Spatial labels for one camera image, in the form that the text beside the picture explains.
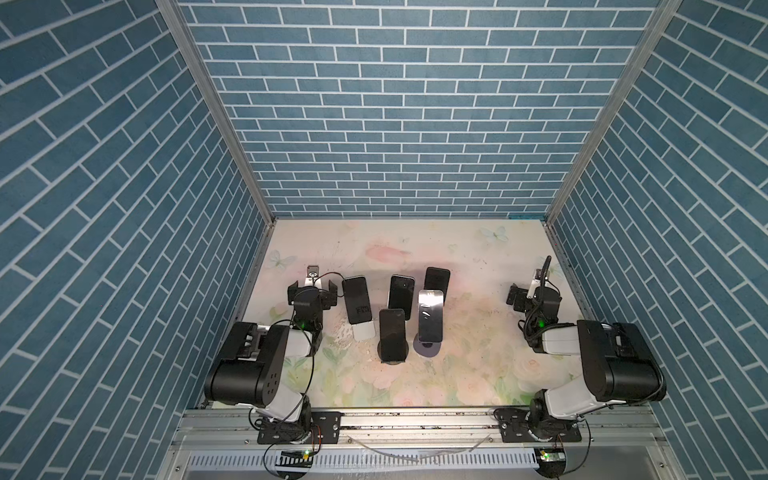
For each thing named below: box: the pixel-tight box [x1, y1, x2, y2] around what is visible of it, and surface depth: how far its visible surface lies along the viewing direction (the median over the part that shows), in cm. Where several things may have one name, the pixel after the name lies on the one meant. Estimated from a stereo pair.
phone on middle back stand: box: [388, 274, 415, 321], surface depth 88 cm
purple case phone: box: [418, 290, 444, 342], surface depth 84 cm
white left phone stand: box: [351, 321, 375, 341], surface depth 91 cm
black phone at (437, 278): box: [423, 266, 451, 303], surface depth 88 cm
